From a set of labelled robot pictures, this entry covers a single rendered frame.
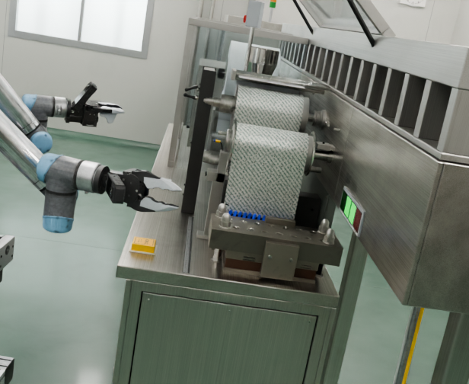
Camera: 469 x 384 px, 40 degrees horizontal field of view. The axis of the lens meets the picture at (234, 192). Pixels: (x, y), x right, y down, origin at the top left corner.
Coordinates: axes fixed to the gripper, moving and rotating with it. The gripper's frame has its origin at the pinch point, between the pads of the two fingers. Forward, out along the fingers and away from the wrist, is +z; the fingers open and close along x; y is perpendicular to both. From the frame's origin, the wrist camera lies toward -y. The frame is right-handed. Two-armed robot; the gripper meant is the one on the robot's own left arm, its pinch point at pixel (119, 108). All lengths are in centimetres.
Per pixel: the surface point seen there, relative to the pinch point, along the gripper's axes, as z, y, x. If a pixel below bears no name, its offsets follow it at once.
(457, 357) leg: 43, 3, 148
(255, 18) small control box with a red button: 47, -41, -1
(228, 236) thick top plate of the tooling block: 17, 12, 78
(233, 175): 24, 0, 58
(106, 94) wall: 112, 136, -490
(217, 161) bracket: 22, 0, 48
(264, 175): 34, -2, 61
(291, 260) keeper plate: 35, 14, 88
